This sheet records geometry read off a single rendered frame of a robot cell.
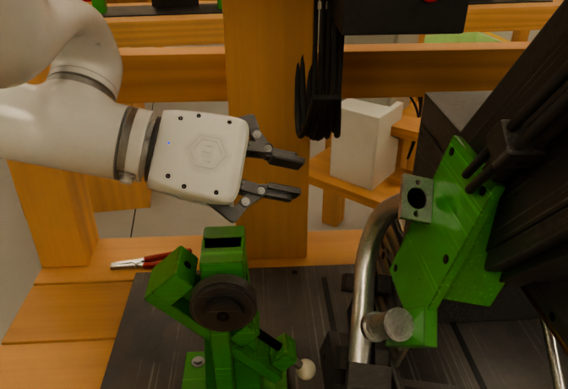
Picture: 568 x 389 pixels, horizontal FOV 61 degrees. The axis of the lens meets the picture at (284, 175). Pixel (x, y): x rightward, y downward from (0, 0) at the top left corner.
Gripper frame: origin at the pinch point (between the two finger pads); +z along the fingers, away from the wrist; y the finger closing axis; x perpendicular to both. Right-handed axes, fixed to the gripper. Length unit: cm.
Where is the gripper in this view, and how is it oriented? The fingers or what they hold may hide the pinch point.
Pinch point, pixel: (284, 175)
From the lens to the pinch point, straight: 57.2
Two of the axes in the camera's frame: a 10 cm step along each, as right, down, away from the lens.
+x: -2.3, 2.5, 9.4
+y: 1.4, -9.5, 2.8
